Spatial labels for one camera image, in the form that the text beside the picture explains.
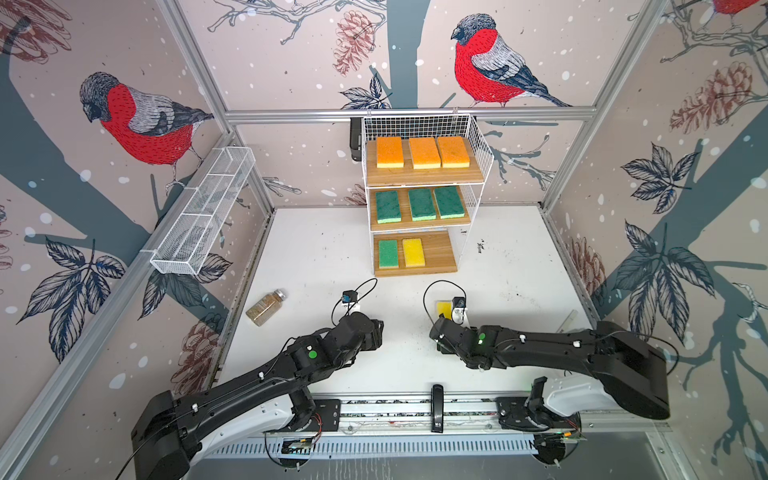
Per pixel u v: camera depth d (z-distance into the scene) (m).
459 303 0.76
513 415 0.73
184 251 0.71
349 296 0.70
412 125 0.79
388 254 1.04
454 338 0.64
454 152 0.75
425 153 0.75
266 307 0.88
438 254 1.04
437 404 0.74
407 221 0.84
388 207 0.86
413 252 1.04
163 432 0.40
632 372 0.42
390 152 0.75
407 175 0.73
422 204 0.85
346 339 0.58
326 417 0.73
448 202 0.86
